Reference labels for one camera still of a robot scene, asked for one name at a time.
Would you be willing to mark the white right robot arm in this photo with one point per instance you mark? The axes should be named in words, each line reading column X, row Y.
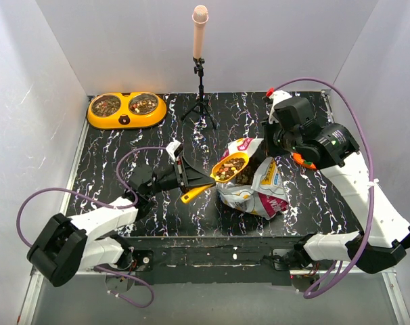
column 383, row 241

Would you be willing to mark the yellow double pet bowl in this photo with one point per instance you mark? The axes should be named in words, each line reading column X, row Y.
column 135, row 110

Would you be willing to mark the white cartoon pet food bag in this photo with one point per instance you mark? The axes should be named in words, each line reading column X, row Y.
column 257, row 189

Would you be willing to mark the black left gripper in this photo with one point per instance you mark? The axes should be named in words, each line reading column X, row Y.
column 191, row 178

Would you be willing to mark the yellow plastic food scoop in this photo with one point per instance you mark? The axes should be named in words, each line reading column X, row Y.
column 222, row 172

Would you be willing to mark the orange curved toy track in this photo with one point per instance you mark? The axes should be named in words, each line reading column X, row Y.
column 298, row 159

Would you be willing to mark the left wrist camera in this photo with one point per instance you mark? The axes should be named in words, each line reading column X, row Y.
column 174, row 150

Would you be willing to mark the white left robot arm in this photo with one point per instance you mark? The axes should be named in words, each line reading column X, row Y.
column 70, row 244

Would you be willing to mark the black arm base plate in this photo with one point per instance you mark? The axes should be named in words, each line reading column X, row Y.
column 221, row 259

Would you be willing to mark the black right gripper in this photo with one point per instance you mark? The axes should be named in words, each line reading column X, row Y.
column 268, row 126

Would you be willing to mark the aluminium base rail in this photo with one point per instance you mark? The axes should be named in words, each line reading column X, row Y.
column 199, row 294

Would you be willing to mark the pink microphone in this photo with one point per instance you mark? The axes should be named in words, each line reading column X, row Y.
column 200, row 18

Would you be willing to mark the black tripod stand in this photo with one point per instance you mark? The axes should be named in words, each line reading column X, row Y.
column 201, row 106

